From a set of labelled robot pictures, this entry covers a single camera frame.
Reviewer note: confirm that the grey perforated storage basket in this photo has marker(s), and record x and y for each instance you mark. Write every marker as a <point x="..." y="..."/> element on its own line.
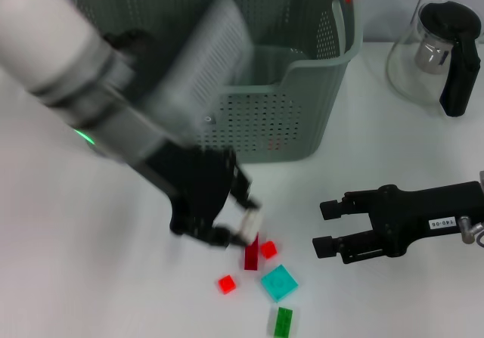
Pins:
<point x="283" y="100"/>

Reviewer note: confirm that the silver right gripper connector post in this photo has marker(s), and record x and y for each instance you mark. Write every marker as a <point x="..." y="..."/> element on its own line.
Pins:
<point x="469" y="230"/>

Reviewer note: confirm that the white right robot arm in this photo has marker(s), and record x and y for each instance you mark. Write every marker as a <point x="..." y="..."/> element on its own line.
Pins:
<point x="481" y="176"/>

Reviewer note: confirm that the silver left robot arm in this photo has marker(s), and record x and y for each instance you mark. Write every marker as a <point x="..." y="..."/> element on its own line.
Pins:
<point x="75" y="69"/>

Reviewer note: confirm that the left wrist camera housing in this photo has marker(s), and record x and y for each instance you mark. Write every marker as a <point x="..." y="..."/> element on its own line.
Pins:
<point x="211" y="62"/>

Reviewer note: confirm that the dark red long toy brick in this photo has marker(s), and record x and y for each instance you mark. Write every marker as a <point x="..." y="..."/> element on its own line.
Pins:
<point x="251" y="256"/>

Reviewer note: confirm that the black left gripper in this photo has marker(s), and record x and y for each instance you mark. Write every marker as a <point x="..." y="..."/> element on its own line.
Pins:
<point x="196" y="190"/>

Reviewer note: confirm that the white toy brick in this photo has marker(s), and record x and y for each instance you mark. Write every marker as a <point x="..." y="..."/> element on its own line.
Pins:
<point x="252" y="224"/>

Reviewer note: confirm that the small red toy brick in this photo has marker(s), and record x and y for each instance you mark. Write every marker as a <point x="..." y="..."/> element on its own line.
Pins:
<point x="227" y="284"/>
<point x="268" y="249"/>

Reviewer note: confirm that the green toy brick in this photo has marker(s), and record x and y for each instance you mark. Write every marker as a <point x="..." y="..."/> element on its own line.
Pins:
<point x="283" y="323"/>

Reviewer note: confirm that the cyan square toy plate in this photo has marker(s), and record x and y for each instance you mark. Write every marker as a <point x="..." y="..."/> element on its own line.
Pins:
<point x="279" y="283"/>

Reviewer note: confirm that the black clay teapot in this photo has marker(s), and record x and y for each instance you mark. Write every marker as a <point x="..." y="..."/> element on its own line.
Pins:
<point x="128" y="39"/>

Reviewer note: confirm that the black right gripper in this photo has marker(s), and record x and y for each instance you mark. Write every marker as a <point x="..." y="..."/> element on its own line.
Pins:
<point x="419" y="221"/>

